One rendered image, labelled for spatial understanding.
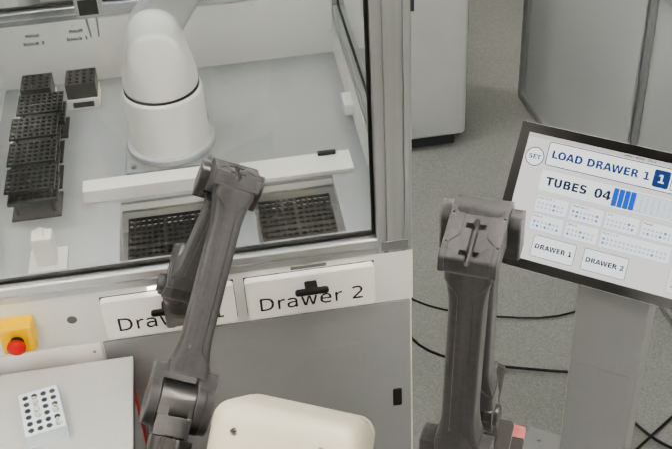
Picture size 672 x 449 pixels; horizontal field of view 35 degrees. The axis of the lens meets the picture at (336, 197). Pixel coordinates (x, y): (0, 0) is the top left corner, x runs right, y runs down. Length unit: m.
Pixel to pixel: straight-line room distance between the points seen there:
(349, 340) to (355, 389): 0.17
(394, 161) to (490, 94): 2.47
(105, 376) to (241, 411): 1.00
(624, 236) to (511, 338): 1.30
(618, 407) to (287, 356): 0.80
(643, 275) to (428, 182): 1.98
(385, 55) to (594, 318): 0.82
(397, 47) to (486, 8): 3.29
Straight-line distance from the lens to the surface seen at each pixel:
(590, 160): 2.32
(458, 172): 4.21
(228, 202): 1.71
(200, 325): 1.69
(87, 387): 2.45
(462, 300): 1.39
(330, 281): 2.39
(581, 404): 2.72
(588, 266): 2.30
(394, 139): 2.20
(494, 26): 5.20
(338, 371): 2.62
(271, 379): 2.61
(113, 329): 2.44
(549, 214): 2.32
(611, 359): 2.58
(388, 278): 2.43
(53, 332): 2.47
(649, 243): 2.29
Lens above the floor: 2.50
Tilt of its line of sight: 38 degrees down
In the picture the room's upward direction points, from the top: 4 degrees counter-clockwise
